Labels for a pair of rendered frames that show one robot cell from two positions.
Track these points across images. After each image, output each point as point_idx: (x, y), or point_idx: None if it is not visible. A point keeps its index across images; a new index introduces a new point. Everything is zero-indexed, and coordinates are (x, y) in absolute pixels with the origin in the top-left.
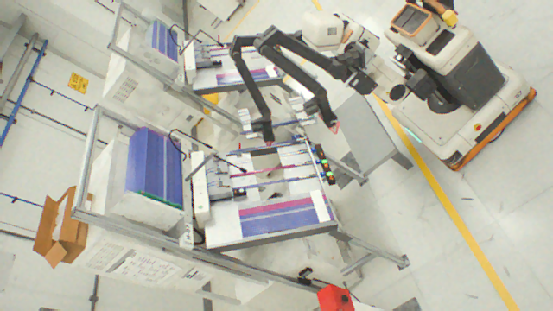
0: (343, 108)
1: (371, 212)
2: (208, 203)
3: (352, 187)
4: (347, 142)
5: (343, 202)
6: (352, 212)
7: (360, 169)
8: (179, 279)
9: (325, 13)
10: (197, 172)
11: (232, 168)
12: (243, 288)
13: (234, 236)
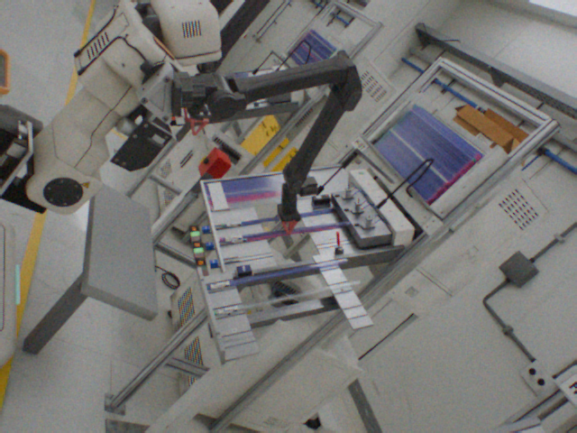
0: (135, 293)
1: (124, 352)
2: (354, 181)
3: (137, 410)
4: (152, 250)
5: (161, 406)
6: (153, 379)
7: (110, 422)
8: None
9: (173, 2)
10: (387, 204)
11: (344, 236)
12: (314, 281)
13: (315, 174)
